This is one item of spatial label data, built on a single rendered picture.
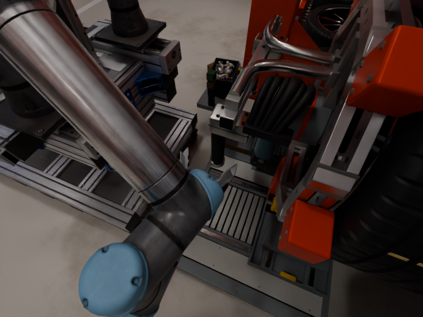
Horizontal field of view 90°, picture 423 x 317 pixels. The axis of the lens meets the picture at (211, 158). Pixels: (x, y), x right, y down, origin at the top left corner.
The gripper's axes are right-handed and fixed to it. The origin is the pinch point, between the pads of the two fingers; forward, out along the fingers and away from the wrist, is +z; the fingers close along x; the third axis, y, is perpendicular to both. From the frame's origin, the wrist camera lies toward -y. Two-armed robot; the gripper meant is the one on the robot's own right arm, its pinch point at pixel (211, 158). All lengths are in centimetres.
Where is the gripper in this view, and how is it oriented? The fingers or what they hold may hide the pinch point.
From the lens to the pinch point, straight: 53.2
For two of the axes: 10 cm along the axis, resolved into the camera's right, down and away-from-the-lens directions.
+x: -9.2, -3.2, 2.1
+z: 3.9, -7.7, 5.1
